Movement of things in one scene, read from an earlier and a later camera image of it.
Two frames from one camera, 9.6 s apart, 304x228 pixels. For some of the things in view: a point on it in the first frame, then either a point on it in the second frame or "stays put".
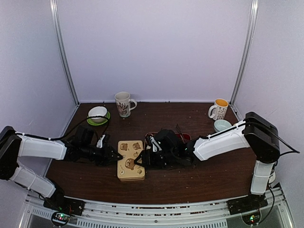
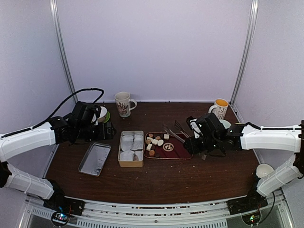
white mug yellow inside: [218, 111] stays put
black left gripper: [107, 156] to [101, 135]
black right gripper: [148, 160] to [192, 147]
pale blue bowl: [220, 125] stays put
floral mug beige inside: [124, 104] stays put
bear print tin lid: [128, 170] to [94, 160]
